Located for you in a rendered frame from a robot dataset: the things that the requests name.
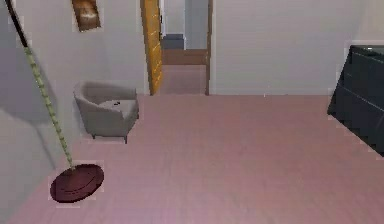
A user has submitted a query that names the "brown framed wall picture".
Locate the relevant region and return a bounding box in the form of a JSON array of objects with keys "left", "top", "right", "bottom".
[{"left": 71, "top": 0, "right": 102, "bottom": 33}]

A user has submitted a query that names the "yellow wooden room door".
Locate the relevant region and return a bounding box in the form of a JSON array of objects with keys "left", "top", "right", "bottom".
[{"left": 139, "top": 0, "right": 164, "bottom": 97}]

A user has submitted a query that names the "floor lamp with bamboo pole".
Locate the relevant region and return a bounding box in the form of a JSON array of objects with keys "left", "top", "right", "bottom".
[{"left": 4, "top": 0, "right": 105, "bottom": 204}]

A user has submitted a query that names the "black chest of drawers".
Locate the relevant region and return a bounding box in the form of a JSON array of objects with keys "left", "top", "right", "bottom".
[{"left": 327, "top": 45, "right": 384, "bottom": 157}]

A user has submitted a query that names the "grey armchair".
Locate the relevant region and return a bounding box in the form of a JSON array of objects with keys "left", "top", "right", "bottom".
[{"left": 73, "top": 80, "right": 140, "bottom": 145}]

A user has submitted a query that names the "grey blue sofa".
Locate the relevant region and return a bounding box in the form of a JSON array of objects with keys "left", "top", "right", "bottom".
[{"left": 161, "top": 33, "right": 185, "bottom": 51}]

